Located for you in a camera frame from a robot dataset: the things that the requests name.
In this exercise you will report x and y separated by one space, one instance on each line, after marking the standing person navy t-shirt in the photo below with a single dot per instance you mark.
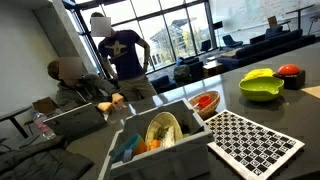
123 53

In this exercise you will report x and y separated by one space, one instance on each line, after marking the dark puffy jacket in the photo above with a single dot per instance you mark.
40 163

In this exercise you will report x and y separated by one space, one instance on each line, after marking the tall black bar table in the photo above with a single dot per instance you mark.
300 10

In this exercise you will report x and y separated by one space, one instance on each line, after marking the teal plastic cups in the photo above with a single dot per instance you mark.
126 146

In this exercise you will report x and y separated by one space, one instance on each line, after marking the red plastic scoop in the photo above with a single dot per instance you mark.
204 101

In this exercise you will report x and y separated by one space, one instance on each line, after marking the green plastic bowl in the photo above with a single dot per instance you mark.
261 94

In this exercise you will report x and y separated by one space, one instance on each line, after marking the small open cardboard box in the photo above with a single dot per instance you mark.
45 105

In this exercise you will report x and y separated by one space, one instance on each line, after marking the wooden coffee table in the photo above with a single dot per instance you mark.
213 68

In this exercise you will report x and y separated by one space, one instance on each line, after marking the orange toy fruit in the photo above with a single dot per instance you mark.
154 144

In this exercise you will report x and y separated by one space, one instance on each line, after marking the blue lounge armchair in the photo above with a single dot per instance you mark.
230 41

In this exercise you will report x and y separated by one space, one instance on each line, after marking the long dark blue sofa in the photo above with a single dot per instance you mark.
266 50

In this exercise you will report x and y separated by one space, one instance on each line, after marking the dark navy armchair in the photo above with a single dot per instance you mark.
163 84

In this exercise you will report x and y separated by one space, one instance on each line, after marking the orange plastic cup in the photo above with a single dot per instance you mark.
141 147

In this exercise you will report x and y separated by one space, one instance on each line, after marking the square brown paper sheet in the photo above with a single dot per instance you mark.
314 92

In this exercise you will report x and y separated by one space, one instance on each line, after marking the seated person gray hoodie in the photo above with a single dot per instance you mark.
76 93

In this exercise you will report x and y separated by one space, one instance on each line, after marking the gray laptop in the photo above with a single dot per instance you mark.
76 120

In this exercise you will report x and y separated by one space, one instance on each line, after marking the oval woven plate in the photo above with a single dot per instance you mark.
163 120

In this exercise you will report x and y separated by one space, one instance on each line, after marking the clear plastic water bottle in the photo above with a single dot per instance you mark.
41 126

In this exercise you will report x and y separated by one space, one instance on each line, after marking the white toy food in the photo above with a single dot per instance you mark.
169 137

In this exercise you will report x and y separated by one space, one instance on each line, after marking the red button on black box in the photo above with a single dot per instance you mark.
288 70

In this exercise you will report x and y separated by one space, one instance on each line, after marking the black white checkerboard calibration board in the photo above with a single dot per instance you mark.
250 143

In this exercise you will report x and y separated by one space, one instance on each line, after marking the black side table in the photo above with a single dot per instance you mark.
13 115

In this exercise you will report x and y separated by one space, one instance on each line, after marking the dark backpack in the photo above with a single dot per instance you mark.
182 73

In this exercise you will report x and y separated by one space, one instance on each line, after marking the yellow banana toy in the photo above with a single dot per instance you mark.
258 72

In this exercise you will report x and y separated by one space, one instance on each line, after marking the gray plastic bin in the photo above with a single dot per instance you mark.
166 161

